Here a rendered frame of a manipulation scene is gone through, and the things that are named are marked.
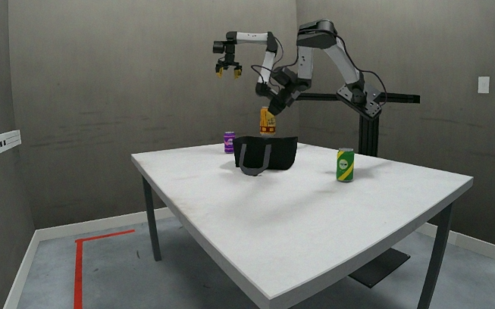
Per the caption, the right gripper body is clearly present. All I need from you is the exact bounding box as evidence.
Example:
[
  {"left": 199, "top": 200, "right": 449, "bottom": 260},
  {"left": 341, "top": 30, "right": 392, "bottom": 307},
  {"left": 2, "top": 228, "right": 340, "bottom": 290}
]
[{"left": 215, "top": 54, "right": 243, "bottom": 75}]

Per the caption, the yellow drink can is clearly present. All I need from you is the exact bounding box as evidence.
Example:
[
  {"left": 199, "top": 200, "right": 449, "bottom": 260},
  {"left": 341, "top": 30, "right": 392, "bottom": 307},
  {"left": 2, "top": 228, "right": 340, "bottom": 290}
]
[{"left": 260, "top": 107, "right": 276, "bottom": 136}]

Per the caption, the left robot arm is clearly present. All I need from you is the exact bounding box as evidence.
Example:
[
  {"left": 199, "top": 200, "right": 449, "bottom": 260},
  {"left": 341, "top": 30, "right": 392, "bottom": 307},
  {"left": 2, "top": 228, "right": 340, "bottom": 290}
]
[{"left": 271, "top": 19, "right": 381, "bottom": 118}]

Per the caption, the green and yellow soda can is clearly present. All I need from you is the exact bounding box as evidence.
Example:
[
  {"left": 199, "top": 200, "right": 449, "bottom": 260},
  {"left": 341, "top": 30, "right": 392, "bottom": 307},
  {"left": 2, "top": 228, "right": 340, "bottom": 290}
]
[{"left": 336, "top": 148, "right": 355, "bottom": 183}]

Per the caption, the black tote bag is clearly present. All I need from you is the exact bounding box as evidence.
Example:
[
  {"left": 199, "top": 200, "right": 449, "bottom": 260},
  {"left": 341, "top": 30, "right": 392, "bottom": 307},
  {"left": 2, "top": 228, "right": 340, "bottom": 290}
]
[{"left": 232, "top": 136, "right": 298, "bottom": 176}]

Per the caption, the purple drink can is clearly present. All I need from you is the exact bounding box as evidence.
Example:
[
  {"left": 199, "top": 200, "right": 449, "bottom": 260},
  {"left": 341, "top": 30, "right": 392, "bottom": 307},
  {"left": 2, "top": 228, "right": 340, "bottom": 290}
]
[{"left": 224, "top": 132, "right": 236, "bottom": 154}]

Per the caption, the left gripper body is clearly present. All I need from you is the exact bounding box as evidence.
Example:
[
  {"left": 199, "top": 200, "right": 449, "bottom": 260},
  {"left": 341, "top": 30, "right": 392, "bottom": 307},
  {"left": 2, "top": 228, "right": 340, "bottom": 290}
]
[{"left": 268, "top": 88, "right": 292, "bottom": 116}]

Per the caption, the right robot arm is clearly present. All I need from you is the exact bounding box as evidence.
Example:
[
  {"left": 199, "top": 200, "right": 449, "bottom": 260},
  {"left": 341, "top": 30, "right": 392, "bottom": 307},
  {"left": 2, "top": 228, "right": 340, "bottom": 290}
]
[{"left": 213, "top": 31, "right": 278, "bottom": 97}]

